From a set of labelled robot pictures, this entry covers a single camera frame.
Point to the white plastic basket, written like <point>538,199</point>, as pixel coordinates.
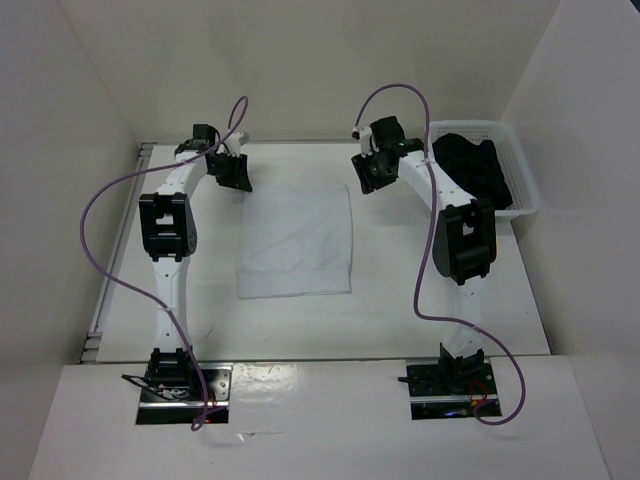
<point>513,163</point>

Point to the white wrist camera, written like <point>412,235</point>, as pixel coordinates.
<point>365,138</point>
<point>234,143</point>

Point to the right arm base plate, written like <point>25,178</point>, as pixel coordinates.
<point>431,398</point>

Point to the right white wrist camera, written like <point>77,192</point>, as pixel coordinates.
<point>365,138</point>

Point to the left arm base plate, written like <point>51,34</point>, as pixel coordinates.
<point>173,400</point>

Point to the black skirt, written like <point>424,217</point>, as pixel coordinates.
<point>474,167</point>

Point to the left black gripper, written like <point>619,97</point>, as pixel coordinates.
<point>239,178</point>

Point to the white skirt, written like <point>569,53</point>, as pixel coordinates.
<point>295,240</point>

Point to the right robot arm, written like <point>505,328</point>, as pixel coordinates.
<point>462,249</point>

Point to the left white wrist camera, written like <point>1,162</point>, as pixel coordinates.
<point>234,143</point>

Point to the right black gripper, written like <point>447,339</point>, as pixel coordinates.
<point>369,182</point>

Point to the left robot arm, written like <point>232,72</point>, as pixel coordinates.
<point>169,237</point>

